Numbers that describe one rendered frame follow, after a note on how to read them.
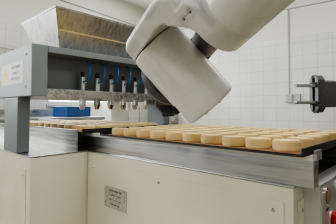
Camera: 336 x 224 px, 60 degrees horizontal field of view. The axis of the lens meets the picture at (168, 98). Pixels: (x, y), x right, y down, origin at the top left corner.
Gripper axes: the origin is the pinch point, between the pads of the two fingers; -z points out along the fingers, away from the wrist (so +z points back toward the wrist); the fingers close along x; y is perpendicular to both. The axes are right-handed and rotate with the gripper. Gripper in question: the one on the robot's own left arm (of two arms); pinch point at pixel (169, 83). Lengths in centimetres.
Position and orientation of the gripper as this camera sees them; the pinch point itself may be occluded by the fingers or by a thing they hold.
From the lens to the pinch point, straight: 57.2
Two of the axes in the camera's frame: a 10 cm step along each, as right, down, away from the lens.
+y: -10.0, 0.0, -0.3
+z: 0.3, -0.4, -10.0
